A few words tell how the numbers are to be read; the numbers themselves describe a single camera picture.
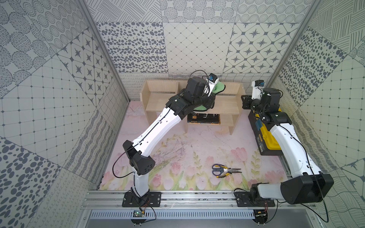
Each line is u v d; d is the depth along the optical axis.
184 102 0.50
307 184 0.38
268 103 0.54
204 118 0.91
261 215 0.73
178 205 0.73
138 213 0.71
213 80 0.57
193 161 0.88
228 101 0.87
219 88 0.66
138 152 0.44
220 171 0.83
